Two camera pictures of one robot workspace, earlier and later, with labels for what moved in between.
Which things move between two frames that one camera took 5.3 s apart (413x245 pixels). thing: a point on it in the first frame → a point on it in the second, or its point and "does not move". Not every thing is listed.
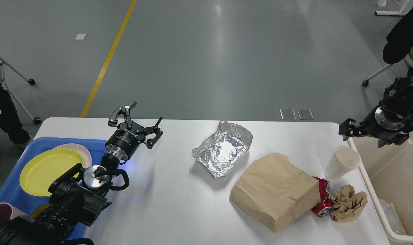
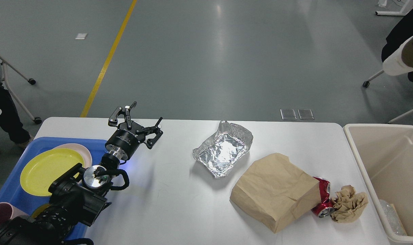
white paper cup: x=344 y=160 → x=404 y=60
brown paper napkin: x=347 y=203 does not move
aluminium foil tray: x=223 y=148 does not move
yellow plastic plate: x=42 y=169 does not move
